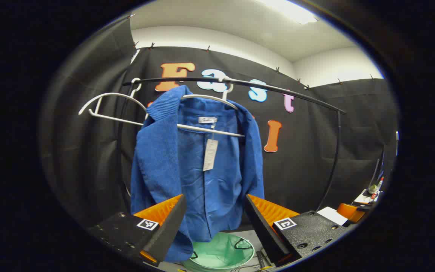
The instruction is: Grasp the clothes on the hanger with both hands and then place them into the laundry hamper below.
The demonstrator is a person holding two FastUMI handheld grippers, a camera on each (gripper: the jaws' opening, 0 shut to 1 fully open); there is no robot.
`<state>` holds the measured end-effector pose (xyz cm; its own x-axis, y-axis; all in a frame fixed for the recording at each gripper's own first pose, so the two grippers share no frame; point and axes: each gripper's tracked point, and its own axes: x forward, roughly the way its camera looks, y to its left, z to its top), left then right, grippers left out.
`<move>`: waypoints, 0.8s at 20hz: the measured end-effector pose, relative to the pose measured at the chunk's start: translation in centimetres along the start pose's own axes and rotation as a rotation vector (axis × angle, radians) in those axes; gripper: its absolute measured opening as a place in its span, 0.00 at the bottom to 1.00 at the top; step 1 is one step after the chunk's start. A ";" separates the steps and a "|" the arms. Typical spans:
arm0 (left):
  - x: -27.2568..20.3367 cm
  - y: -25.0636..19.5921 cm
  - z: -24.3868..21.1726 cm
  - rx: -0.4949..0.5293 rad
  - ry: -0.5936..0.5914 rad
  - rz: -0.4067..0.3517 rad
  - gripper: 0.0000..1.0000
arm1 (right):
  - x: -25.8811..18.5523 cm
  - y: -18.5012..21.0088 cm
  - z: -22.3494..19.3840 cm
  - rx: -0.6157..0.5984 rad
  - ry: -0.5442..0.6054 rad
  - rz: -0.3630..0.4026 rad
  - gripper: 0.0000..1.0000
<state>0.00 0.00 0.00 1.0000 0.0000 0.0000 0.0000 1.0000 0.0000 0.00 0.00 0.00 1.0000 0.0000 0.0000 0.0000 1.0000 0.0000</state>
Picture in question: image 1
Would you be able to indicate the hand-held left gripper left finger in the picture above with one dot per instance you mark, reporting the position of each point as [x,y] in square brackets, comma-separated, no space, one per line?
[168,234]

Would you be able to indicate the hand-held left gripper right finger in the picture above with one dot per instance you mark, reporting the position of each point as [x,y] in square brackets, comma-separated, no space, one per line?
[263,230]

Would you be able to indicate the green laundry hamper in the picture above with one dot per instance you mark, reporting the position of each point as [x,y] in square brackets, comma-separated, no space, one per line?
[217,253]

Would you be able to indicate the blue jacket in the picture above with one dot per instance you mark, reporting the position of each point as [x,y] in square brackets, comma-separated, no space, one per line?
[217,189]

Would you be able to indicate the white clothes hanger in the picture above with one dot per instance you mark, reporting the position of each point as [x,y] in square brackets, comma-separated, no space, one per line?
[119,119]
[221,132]

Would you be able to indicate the white paper sheet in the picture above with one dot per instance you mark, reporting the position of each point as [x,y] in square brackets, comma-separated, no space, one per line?
[332,216]

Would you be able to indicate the orange container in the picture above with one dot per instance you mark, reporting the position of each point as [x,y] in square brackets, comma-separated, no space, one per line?
[349,213]

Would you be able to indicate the black backdrop cloth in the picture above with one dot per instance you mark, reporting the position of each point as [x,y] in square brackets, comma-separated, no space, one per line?
[308,151]

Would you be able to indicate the ceiling light panel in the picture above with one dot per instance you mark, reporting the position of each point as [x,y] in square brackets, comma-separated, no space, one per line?
[293,11]

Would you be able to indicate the black clothes rack rail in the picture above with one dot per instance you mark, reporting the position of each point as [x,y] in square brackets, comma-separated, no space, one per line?
[278,90]

